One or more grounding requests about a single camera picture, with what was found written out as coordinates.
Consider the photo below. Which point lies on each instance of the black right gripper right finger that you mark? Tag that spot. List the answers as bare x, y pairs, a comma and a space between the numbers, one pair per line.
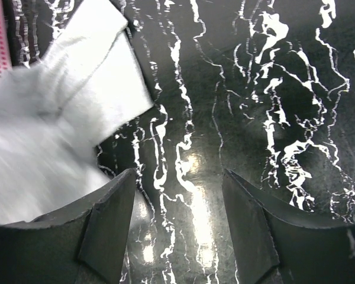
275, 242

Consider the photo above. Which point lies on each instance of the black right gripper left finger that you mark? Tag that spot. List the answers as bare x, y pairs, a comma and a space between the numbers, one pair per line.
83, 242

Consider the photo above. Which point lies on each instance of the grey t shirt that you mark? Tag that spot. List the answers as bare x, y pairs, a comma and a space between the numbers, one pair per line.
53, 114

